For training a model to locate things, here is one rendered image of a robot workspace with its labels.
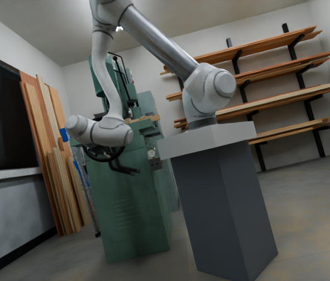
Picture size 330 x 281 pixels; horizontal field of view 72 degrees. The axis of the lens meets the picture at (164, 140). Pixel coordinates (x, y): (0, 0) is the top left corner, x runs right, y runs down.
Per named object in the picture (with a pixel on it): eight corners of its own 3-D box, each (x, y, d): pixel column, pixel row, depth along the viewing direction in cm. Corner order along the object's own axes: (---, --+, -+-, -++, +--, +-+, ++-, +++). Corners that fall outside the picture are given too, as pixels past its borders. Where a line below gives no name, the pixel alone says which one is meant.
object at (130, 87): (127, 101, 195) (123, 85, 196) (129, 103, 204) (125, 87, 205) (137, 98, 194) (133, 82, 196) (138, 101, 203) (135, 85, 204)
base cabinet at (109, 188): (105, 264, 154) (84, 161, 160) (125, 234, 212) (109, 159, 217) (170, 250, 152) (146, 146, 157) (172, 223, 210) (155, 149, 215)
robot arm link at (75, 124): (73, 144, 109) (99, 148, 107) (55, 130, 95) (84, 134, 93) (81, 124, 113) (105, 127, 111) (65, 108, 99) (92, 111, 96)
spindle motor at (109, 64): (92, 94, 171) (84, 55, 173) (100, 100, 188) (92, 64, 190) (115, 88, 170) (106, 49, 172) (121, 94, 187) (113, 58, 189)
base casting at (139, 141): (84, 161, 160) (81, 149, 161) (109, 159, 217) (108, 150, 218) (146, 146, 158) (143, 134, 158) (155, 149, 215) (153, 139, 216)
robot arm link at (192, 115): (209, 121, 132) (201, 85, 134) (224, 115, 115) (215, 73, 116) (183, 126, 128) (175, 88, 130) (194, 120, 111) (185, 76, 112)
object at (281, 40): (189, 193, 341) (152, 43, 359) (187, 188, 397) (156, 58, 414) (372, 151, 328) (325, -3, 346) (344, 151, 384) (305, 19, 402)
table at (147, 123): (63, 146, 152) (61, 137, 152) (82, 147, 182) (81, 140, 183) (151, 124, 149) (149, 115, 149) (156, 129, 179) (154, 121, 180)
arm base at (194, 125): (232, 126, 124) (229, 116, 124) (206, 129, 109) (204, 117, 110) (206, 132, 138) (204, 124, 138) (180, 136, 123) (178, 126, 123)
